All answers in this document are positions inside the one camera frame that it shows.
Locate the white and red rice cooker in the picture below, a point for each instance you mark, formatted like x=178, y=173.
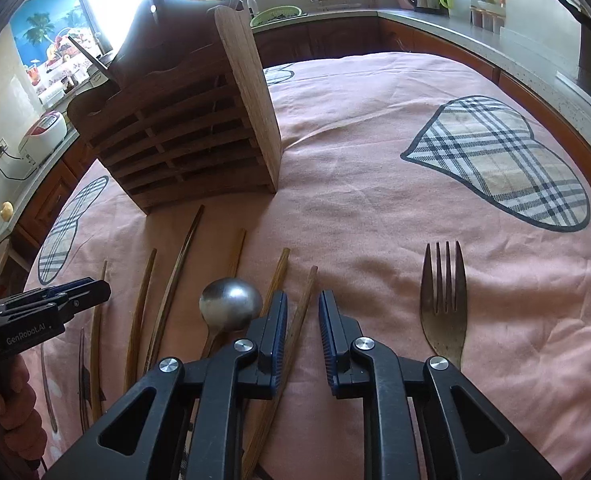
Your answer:
x=45, y=130

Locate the pink plaid-heart tablecloth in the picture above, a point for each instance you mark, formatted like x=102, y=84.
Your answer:
x=375, y=310

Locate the green colander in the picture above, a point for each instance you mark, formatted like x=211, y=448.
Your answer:
x=278, y=14

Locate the person's left hand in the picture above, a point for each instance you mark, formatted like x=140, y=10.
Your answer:
x=23, y=410

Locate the metal fork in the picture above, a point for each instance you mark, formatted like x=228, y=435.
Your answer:
x=443, y=320

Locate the dark wooden chopstick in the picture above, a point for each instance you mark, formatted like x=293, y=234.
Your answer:
x=93, y=60
x=82, y=385
x=175, y=285

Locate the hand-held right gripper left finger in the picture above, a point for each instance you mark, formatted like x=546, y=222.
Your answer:
x=278, y=340

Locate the palm and fruit wall poster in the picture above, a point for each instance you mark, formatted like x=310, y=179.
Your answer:
x=45, y=35

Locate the wooden utensil holder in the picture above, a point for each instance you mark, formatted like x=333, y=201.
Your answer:
x=175, y=135

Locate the small yellow object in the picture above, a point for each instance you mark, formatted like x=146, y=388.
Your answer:
x=7, y=210

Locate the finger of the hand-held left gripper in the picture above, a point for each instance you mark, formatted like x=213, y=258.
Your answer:
x=93, y=294
x=58, y=287

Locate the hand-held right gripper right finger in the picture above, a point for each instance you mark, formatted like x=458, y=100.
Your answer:
x=325, y=332

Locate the grey kitchen countertop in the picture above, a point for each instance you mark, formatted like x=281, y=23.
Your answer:
x=525, y=55

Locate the metal spoon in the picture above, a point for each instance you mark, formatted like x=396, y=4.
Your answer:
x=230, y=305

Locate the spice jar set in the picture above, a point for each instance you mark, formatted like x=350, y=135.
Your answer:
x=488, y=17

